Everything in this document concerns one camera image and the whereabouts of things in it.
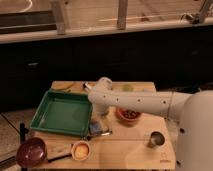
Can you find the black handled utensil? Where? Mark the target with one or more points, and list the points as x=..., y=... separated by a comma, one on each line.
x=59, y=157

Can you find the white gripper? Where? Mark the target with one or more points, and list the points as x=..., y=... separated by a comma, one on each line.
x=101, y=110

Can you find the orange bowl with food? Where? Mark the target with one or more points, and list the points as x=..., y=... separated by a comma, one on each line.
x=127, y=116

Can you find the yellow banana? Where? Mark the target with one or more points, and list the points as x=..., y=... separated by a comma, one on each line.
x=62, y=85

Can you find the wooden folding table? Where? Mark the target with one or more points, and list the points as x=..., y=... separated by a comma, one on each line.
x=126, y=149

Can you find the silver spoon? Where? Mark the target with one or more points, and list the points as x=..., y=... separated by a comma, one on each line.
x=89, y=137

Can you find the green plastic tray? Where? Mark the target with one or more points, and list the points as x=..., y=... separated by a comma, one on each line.
x=63, y=113

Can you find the small orange cup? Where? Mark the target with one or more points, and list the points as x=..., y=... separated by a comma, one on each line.
x=80, y=151

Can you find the metal cup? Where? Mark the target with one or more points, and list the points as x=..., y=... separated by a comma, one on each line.
x=156, y=139

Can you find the dark red bowl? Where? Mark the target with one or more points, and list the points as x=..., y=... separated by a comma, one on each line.
x=32, y=152

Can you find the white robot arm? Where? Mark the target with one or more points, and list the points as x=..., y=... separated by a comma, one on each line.
x=194, y=112

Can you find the green translucent item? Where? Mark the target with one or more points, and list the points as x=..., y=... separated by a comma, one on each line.
x=127, y=88

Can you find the blue sponge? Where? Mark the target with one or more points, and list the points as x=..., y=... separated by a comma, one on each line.
x=97, y=126

